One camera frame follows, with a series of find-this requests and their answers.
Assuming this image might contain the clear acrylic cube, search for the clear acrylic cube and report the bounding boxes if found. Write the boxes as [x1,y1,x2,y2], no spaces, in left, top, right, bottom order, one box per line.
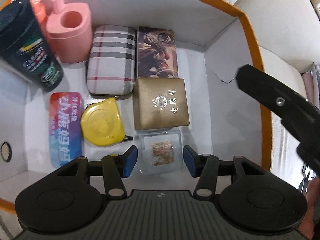
[135,129,183,176]

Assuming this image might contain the yellow tape measure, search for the yellow tape measure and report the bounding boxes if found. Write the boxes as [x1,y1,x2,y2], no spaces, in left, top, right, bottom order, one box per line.
[80,98,133,147]

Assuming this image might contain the brown jewelry box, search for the brown jewelry box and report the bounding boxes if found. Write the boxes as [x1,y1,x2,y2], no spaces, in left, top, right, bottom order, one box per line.
[132,77,190,130]

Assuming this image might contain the plaid glasses case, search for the plaid glasses case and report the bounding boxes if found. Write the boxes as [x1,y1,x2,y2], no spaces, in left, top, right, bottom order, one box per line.
[86,25,136,96]

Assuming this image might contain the dark illustrated card box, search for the dark illustrated card box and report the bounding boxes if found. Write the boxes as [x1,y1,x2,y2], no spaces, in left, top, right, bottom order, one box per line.
[136,27,178,78]

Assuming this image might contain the pink cup holder container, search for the pink cup holder container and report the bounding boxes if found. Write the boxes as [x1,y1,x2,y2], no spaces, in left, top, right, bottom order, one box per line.
[46,0,93,63]

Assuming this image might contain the dark shampoo bottle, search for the dark shampoo bottle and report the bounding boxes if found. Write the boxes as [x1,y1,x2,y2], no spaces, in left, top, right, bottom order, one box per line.
[1,0,63,92]

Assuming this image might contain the small pink bottle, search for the small pink bottle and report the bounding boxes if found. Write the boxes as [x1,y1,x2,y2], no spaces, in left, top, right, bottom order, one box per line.
[29,0,48,38]

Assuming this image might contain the white labelled bottle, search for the white labelled bottle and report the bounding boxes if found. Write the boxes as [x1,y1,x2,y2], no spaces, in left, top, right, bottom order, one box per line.
[1,141,12,163]

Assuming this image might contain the person's hand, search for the person's hand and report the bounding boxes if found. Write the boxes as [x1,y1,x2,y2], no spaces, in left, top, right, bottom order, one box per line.
[298,177,319,239]

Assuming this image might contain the orange cardboard box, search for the orange cardboard box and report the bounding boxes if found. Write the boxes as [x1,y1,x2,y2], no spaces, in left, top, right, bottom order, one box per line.
[0,0,273,215]

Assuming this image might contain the beige sofa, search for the beige sofa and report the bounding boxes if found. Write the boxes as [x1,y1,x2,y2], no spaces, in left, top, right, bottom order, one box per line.
[1,0,319,202]

